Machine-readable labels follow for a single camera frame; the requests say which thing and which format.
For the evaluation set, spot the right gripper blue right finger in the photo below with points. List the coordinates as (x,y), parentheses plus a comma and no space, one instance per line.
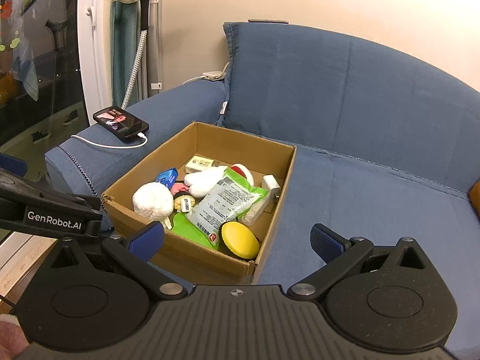
(326,243)

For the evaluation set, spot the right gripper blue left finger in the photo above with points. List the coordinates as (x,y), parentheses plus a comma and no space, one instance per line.
(145,243)

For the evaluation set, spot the white plush green print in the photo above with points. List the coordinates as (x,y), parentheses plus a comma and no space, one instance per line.
(154,201)

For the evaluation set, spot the pink hat doll keychain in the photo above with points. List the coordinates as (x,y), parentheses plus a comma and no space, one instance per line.
(183,201)

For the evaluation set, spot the blue tissue pack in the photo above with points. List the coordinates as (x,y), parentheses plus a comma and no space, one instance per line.
(167,178)

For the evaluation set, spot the white USB charger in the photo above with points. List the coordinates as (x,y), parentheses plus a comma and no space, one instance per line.
(271,185)

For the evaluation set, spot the white kitty plush red dress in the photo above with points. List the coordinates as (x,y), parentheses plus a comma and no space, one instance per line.
(200,183)

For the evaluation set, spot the clear plastic case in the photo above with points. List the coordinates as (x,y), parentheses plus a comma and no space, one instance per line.
(255,211)

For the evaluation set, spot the yellow round sponge puff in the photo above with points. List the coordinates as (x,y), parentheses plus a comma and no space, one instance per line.
(240,240)

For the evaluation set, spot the small white gold box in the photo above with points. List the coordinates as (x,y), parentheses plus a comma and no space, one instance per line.
(199,164)

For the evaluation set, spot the green snack packet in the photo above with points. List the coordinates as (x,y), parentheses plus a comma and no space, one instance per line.
(230,197)

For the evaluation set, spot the blue fabric sofa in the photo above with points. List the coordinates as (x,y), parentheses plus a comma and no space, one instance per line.
(387,146)

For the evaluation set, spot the black smartphone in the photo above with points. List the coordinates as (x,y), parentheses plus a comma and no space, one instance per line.
(120,123)

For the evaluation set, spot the orange cushion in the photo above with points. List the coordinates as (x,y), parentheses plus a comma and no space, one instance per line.
(474,197)

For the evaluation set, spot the white sofa label tag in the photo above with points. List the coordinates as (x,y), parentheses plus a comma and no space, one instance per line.
(223,108)

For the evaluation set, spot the white power strip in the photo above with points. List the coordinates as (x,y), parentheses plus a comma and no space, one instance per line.
(211,76)

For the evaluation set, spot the teal curtain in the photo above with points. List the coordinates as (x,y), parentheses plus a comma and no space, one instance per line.
(125,36)

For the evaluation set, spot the white window frame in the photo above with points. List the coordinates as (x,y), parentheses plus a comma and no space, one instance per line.
(94,31)

